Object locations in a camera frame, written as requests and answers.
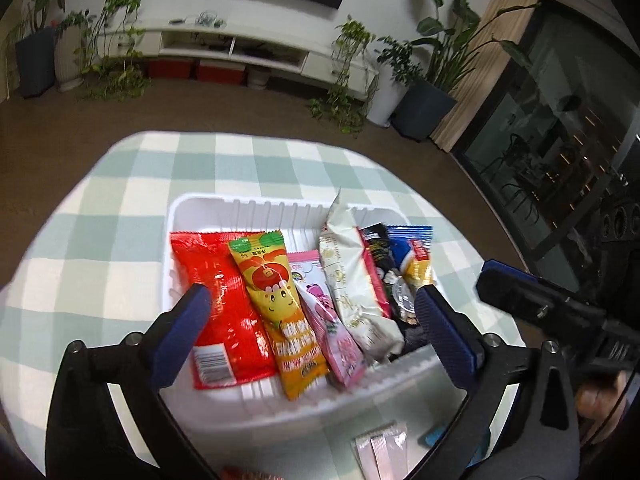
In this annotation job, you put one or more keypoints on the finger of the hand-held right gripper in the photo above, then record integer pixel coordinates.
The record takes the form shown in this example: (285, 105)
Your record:
(530, 295)

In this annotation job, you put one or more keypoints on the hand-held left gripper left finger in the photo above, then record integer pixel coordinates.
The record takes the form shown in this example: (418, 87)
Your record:
(180, 335)

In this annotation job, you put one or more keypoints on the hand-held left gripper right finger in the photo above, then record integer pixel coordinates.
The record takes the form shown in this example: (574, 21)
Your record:
(445, 332)

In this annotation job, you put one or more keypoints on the red white snack packet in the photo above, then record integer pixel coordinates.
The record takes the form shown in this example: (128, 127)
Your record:
(374, 280)

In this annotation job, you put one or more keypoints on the black packet with grey disc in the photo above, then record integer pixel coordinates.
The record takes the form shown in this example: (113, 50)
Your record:
(387, 260)

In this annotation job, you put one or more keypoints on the orange snack packet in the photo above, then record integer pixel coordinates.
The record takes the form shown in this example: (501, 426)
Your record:
(280, 310)

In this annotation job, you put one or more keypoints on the cream white snack packet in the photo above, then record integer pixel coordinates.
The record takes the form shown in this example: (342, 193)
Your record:
(350, 290)

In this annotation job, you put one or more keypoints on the pink snack packet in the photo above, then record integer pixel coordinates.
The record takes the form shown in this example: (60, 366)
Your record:
(332, 330)

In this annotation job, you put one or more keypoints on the white plastic tray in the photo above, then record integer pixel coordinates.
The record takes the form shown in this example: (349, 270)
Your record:
(235, 215)

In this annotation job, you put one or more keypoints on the person's right hand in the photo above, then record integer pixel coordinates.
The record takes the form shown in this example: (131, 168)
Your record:
(595, 400)

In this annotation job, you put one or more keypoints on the plain red snack packet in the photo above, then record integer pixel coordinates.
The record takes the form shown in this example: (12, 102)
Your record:
(225, 320)

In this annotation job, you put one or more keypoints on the blue yellow snack packet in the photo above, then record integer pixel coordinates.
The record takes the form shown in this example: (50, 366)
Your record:
(415, 255)

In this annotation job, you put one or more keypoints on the light blue snack packet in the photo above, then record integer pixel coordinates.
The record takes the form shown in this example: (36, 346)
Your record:
(432, 436)

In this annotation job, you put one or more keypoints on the pale pink packet on table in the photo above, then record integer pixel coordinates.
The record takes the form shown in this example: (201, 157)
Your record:
(380, 447)

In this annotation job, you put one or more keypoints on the green white checked tablecloth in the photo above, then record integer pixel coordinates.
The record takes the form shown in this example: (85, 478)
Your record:
(100, 220)

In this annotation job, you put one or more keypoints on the glass sliding door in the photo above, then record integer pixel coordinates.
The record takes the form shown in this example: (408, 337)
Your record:
(550, 135)

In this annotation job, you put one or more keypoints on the dark grey plant pot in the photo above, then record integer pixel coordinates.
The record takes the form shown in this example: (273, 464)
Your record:
(422, 110)

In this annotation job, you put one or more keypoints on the white round plant pot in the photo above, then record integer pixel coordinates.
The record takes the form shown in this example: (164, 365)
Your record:
(385, 105)

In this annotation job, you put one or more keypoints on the beige curtain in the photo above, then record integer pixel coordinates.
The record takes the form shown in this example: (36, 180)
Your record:
(480, 60)

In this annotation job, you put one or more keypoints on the red storage box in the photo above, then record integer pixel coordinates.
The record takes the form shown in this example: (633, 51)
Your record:
(221, 71)
(170, 67)

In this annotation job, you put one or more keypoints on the small white pot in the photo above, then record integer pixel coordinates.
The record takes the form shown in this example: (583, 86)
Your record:
(259, 79)

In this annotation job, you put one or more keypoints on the small dark leaf plant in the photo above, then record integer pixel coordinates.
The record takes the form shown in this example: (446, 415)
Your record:
(400, 60)

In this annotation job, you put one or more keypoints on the bushy trailing plant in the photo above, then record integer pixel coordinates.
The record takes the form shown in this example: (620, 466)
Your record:
(345, 80)

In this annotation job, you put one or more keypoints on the large broad leaf plant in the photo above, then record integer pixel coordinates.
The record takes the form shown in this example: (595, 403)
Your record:
(450, 25)

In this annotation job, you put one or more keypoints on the white ribbed plant pot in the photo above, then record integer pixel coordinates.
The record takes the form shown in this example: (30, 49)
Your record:
(70, 60)

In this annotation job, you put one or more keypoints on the trailing vine plant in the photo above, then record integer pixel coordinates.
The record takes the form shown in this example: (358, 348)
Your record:
(115, 45)

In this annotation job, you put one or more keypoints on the white television cabinet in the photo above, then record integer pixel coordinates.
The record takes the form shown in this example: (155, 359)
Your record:
(280, 45)

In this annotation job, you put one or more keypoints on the dark square plant pot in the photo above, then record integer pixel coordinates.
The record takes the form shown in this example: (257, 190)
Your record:
(35, 62)

